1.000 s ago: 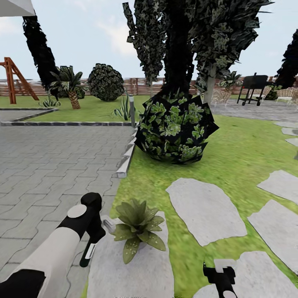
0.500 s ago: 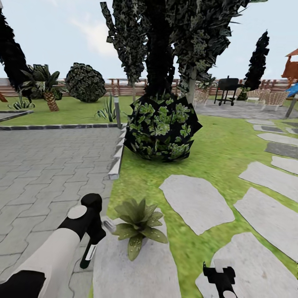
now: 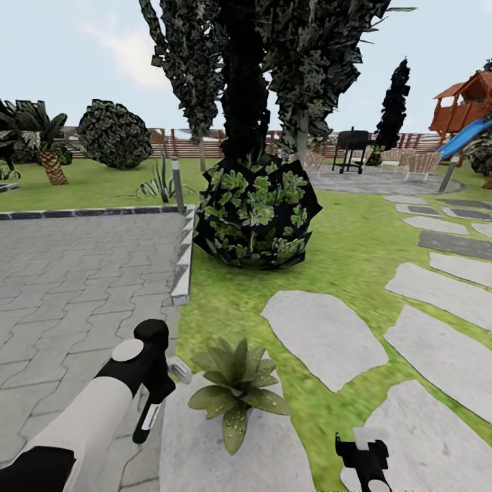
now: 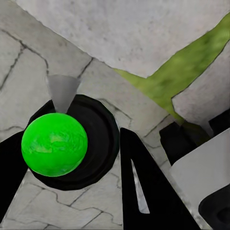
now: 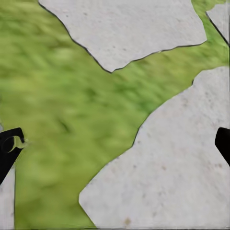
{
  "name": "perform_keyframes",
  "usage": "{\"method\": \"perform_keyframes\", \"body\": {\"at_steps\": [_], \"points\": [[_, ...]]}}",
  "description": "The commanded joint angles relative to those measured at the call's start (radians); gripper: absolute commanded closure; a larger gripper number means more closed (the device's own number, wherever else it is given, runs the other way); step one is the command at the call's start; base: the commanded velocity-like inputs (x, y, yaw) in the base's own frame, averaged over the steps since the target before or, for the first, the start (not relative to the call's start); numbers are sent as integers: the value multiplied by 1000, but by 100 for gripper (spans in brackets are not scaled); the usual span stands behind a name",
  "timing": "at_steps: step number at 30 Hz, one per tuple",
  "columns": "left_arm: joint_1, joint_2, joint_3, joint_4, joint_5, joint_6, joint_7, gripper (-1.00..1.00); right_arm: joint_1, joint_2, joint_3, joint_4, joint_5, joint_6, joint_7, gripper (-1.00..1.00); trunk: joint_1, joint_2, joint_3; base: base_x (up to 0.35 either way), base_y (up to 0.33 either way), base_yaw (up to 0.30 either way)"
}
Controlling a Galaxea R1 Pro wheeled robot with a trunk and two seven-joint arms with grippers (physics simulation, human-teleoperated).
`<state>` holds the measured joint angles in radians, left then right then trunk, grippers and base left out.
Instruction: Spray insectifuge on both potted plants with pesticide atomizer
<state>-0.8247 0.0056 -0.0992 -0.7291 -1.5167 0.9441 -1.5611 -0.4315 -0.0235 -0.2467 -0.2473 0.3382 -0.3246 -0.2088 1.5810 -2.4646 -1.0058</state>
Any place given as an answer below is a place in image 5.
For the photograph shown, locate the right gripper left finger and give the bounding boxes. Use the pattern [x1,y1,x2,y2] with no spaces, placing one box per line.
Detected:
[0,127,28,185]

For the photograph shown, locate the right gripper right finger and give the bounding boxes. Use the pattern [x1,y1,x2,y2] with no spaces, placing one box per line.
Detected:
[215,127,230,166]

